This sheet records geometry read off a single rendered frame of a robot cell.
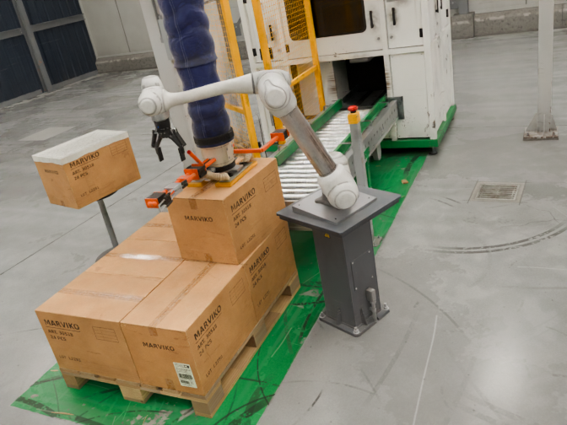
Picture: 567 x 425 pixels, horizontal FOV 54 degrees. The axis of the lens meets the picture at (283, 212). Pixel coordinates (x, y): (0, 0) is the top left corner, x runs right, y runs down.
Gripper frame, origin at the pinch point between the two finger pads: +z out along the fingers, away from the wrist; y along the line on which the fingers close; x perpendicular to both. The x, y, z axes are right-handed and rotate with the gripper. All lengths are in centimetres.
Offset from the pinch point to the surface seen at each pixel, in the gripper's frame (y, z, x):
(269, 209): -19, 53, -51
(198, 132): 3.1, -2.9, -31.0
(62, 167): 144, 26, -54
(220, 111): -8.2, -11.5, -39.7
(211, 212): -7.8, 35.2, -9.9
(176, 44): 2, -50, -30
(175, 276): 15, 67, 6
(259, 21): 44, -38, -200
